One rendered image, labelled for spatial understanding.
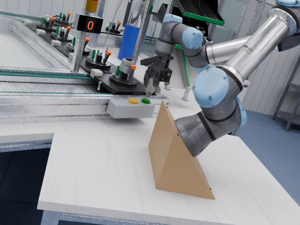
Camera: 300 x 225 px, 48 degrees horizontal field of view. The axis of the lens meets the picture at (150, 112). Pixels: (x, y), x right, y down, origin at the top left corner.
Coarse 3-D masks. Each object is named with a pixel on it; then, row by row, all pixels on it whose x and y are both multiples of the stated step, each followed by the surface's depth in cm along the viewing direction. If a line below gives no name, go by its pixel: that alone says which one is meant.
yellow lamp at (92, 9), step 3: (87, 0) 147; (90, 0) 147; (93, 0) 147; (87, 3) 147; (90, 3) 147; (93, 3) 147; (96, 3) 148; (87, 6) 148; (90, 6) 147; (93, 6) 148; (96, 6) 149; (87, 9) 148; (90, 9) 148; (93, 9) 148
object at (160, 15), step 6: (162, 6) 177; (174, 6) 181; (162, 12) 176; (174, 12) 184; (180, 12) 184; (162, 18) 176; (186, 18) 179; (186, 24) 179; (174, 48) 166; (180, 48) 167
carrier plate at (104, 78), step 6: (96, 78) 161; (102, 78) 161; (108, 78) 164; (102, 84) 157; (108, 84) 155; (114, 84) 158; (138, 84) 169; (108, 90) 153; (114, 90) 150; (120, 90) 152; (126, 90) 154; (132, 90) 157; (138, 90) 160; (144, 90) 162
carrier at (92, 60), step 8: (88, 56) 179; (96, 56) 184; (80, 64) 173; (88, 64) 176; (96, 64) 175; (104, 64) 177; (112, 64) 192; (88, 72) 166; (104, 72) 172; (112, 72) 176; (120, 72) 180
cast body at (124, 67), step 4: (124, 60) 160; (128, 60) 159; (120, 64) 162; (124, 64) 160; (128, 64) 159; (132, 64) 161; (120, 68) 162; (124, 68) 160; (128, 68) 159; (124, 72) 160; (128, 72) 160
